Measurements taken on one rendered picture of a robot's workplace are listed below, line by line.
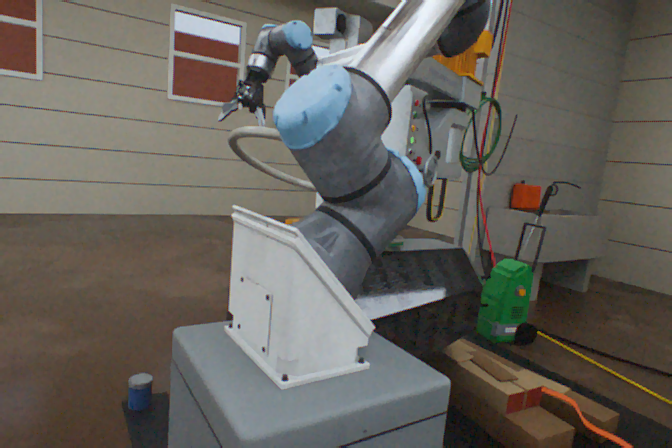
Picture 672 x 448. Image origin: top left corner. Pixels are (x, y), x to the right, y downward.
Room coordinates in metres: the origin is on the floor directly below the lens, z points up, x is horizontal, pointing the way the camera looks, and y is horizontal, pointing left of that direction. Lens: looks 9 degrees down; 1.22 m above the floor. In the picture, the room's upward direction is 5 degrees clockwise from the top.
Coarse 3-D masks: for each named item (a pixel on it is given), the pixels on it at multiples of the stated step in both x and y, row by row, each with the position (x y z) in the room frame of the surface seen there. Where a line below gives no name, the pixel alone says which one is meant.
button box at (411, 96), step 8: (408, 96) 1.89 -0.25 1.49; (416, 96) 1.92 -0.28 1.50; (408, 104) 1.89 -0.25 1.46; (408, 112) 1.89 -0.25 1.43; (416, 112) 1.93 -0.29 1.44; (408, 120) 1.89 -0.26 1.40; (416, 120) 1.94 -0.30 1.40; (408, 128) 1.89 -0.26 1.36; (408, 136) 1.89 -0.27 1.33; (408, 144) 1.90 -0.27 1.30; (400, 152) 1.90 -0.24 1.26
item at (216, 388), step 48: (192, 336) 0.82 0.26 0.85; (192, 384) 0.72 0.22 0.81; (240, 384) 0.66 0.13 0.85; (336, 384) 0.69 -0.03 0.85; (384, 384) 0.71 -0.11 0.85; (432, 384) 0.72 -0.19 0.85; (192, 432) 0.71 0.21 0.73; (240, 432) 0.54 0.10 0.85; (288, 432) 0.57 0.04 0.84; (336, 432) 0.61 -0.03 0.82; (384, 432) 0.66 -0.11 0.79; (432, 432) 0.73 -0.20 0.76
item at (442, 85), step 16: (432, 64) 2.07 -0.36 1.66; (416, 80) 1.97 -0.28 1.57; (432, 80) 2.09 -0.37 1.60; (448, 80) 2.25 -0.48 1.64; (464, 80) 2.43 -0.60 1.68; (432, 96) 2.37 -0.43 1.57; (448, 96) 2.32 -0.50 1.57; (464, 96) 2.44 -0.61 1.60; (480, 96) 2.66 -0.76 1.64; (464, 112) 2.57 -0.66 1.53
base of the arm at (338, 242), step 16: (320, 208) 0.82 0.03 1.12; (304, 224) 0.78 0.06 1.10; (320, 224) 0.77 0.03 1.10; (336, 224) 0.77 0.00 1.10; (352, 224) 0.78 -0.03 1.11; (320, 240) 0.75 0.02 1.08; (336, 240) 0.75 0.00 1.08; (352, 240) 0.77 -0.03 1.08; (320, 256) 0.72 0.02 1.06; (336, 256) 0.73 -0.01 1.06; (352, 256) 0.75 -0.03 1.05; (368, 256) 0.79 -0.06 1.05; (336, 272) 0.72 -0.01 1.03; (352, 272) 0.75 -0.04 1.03; (352, 288) 0.75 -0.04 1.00
